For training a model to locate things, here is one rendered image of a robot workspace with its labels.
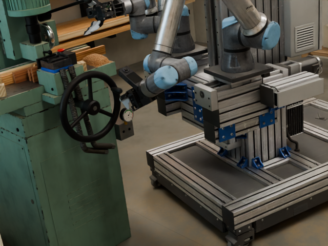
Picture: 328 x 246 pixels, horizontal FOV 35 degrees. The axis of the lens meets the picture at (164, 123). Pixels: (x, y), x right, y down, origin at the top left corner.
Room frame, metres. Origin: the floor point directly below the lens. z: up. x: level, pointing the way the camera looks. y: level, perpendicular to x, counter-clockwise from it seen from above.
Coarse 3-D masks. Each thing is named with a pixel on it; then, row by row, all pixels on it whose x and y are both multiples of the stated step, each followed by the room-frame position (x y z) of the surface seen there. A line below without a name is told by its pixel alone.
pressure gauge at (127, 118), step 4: (124, 108) 2.24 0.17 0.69; (120, 112) 2.24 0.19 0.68; (124, 112) 2.22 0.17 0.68; (128, 112) 2.24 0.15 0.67; (132, 112) 2.25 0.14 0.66; (120, 116) 2.23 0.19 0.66; (124, 116) 2.22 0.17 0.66; (128, 116) 2.23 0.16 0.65; (132, 116) 2.25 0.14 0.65; (124, 120) 2.22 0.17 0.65; (128, 120) 2.23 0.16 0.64
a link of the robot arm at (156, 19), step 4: (160, 0) 2.37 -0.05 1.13; (164, 0) 2.36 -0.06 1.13; (160, 4) 2.36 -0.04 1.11; (160, 8) 2.35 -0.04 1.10; (160, 12) 2.34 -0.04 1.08; (156, 16) 2.35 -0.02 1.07; (160, 16) 2.34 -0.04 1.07; (156, 20) 2.33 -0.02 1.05; (156, 24) 2.32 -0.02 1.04; (156, 28) 2.32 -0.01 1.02; (156, 32) 2.34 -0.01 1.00
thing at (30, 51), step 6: (24, 42) 2.27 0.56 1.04; (42, 42) 2.22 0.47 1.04; (48, 42) 2.22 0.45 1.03; (24, 48) 2.25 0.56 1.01; (30, 48) 2.21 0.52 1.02; (36, 48) 2.18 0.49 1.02; (42, 48) 2.20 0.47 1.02; (48, 48) 2.21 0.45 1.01; (24, 54) 2.26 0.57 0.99; (30, 54) 2.22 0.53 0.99; (36, 54) 2.18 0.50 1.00; (42, 54) 2.19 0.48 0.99; (48, 54) 2.21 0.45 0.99
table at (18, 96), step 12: (108, 72) 2.26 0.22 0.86; (12, 84) 2.11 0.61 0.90; (24, 84) 2.09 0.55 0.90; (36, 84) 2.07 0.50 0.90; (12, 96) 1.96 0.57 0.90; (24, 96) 1.99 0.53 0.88; (36, 96) 2.02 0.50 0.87; (48, 96) 2.00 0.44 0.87; (60, 96) 1.99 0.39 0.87; (0, 108) 1.92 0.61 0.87; (12, 108) 1.95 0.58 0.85
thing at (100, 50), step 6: (96, 48) 2.42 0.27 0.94; (102, 48) 2.44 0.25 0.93; (78, 54) 2.35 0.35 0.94; (84, 54) 2.38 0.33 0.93; (102, 54) 2.44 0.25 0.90; (78, 60) 2.35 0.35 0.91; (0, 78) 2.11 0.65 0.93; (6, 78) 2.12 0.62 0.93; (12, 78) 2.13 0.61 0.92; (6, 84) 2.11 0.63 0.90
